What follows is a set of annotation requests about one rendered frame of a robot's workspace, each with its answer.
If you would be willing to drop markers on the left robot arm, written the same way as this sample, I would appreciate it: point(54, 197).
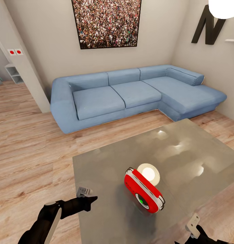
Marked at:
point(43, 229)

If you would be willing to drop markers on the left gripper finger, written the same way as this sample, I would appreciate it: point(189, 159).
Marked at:
point(93, 199)

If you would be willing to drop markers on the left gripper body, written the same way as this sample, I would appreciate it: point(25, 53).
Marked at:
point(80, 204)

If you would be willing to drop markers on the radio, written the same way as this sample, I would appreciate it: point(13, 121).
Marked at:
point(145, 192)

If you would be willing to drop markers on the sofa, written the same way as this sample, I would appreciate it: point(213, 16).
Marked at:
point(85, 101)

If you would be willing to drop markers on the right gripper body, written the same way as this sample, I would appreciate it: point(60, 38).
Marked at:
point(202, 239)

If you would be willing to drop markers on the decorative sign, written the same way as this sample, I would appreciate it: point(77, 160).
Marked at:
point(211, 32)

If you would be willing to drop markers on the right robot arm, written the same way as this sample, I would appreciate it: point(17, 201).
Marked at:
point(198, 236)

